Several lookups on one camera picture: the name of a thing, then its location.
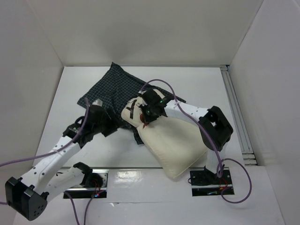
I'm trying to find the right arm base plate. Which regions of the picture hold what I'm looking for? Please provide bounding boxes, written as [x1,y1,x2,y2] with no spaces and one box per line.
[187,168,234,196]

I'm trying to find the aluminium rail frame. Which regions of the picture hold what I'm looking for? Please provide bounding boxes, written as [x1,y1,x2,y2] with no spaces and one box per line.
[220,65,258,166]

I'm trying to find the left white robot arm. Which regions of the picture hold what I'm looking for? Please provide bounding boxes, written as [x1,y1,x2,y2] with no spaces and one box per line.
[5,105,120,221]

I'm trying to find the dark checked pillowcase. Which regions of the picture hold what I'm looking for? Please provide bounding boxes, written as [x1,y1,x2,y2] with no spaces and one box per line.
[76,61,187,146]

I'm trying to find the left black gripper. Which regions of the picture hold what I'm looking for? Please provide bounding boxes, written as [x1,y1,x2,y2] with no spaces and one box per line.
[92,107,125,137]

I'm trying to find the cream pillow with bear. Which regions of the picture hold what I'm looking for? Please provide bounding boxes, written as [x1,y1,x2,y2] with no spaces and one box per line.
[121,97,208,180]

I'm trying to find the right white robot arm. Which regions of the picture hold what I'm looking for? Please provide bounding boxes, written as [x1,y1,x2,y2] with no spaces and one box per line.
[138,90,233,184]

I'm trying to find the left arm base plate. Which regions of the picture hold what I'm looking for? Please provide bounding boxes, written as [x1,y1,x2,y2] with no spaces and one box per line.
[66,168,109,199]

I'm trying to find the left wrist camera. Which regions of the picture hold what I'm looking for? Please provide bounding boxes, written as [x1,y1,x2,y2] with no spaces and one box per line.
[92,98,103,107]

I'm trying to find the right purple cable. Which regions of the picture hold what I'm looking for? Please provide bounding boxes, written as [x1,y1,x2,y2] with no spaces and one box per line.
[140,79,253,204]

